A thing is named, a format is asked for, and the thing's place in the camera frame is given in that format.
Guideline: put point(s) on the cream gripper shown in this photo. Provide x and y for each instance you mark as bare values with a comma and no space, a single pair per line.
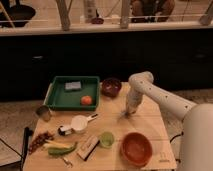
130,110

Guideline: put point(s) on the light blue towel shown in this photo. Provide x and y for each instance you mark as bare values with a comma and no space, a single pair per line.
122,115

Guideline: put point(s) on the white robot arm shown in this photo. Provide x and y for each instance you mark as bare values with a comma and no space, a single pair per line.
196,150

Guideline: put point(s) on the dark maroon bowl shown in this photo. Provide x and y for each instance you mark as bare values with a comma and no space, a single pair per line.
110,87

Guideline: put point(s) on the small green cup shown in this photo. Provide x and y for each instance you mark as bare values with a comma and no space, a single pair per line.
106,139

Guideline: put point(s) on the orange terracotta bowl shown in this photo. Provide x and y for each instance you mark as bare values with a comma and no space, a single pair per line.
136,149

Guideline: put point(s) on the orange tomato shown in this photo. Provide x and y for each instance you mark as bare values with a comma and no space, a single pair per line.
86,100

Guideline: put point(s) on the wooden block brush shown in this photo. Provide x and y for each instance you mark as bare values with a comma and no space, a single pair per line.
87,147

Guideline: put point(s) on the white measuring cup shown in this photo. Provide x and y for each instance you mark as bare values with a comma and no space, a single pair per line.
79,123

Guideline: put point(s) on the grey blue sponge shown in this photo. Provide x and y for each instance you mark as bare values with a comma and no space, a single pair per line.
70,86

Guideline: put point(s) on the green plastic tray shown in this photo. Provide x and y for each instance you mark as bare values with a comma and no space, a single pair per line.
59,98

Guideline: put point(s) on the black white small bottle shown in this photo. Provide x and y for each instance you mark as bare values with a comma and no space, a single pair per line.
65,130

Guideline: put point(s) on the metal clip tool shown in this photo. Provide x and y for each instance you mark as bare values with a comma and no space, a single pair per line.
66,161

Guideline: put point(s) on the small metal cup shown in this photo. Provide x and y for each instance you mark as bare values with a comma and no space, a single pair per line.
44,113

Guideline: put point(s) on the yellow corn cob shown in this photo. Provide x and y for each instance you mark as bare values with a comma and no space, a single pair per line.
51,143

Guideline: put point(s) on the small dark red object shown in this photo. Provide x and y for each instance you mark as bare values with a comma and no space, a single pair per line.
97,21

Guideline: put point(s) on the person seated in background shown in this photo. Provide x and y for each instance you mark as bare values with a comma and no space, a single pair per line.
144,11

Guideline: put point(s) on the black chair at left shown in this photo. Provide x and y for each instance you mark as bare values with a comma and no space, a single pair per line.
27,133

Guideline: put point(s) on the black round stool base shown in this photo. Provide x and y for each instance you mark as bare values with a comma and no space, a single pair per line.
19,14

